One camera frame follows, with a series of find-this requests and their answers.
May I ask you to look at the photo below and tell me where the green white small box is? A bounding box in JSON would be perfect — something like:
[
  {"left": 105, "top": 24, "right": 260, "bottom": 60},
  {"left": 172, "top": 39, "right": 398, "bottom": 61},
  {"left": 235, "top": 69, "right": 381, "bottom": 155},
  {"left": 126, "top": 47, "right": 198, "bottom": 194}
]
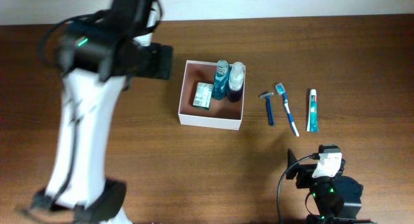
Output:
[{"left": 193, "top": 82, "right": 213, "bottom": 110}]

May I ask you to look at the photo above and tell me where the blue mouthwash bottle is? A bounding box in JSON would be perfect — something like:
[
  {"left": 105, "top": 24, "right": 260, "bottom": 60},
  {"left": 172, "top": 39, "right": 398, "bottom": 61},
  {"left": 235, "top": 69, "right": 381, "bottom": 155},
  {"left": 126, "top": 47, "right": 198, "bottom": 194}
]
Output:
[{"left": 213, "top": 60, "right": 230, "bottom": 100}]

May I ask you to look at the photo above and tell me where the clear purple soap pump bottle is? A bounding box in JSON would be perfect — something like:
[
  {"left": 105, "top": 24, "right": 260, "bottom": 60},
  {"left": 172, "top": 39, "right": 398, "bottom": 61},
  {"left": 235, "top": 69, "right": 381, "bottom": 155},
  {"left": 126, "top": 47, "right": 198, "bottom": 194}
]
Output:
[{"left": 227, "top": 62, "right": 245, "bottom": 102}]

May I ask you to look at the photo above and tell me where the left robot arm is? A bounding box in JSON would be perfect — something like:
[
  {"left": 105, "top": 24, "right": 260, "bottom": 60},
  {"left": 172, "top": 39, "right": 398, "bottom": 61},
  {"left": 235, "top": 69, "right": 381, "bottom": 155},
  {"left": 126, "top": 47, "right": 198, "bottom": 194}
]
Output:
[{"left": 20, "top": 0, "right": 173, "bottom": 223}]

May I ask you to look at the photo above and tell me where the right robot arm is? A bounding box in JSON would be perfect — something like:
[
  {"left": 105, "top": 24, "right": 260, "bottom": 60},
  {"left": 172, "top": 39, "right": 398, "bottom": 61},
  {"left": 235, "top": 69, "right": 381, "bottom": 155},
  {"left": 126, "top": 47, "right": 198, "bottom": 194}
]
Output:
[{"left": 285, "top": 145, "right": 364, "bottom": 224}]

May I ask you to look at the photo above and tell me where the teal white toothpaste tube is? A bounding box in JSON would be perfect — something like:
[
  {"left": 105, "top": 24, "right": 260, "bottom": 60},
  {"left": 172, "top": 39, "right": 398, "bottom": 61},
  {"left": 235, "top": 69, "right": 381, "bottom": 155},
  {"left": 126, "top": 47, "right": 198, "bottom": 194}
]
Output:
[{"left": 307, "top": 89, "right": 319, "bottom": 132}]

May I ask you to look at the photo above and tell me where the blue disposable razor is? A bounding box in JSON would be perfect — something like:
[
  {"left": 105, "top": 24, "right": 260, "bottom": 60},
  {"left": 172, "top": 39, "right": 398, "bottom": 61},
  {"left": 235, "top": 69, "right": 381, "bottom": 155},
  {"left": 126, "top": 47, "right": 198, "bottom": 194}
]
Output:
[{"left": 259, "top": 92, "right": 275, "bottom": 126}]

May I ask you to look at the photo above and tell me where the blue white toothbrush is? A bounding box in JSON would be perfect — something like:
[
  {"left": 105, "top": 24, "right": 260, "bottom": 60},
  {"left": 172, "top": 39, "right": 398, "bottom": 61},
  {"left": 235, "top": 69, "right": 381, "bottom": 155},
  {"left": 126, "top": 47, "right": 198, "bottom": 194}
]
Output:
[{"left": 276, "top": 83, "right": 299, "bottom": 137}]

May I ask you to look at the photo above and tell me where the white open cardboard box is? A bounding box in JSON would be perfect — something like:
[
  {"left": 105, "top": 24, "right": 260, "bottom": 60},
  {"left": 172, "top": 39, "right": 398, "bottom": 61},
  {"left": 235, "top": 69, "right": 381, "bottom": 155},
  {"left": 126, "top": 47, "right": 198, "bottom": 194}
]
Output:
[{"left": 178, "top": 60, "right": 245, "bottom": 131}]

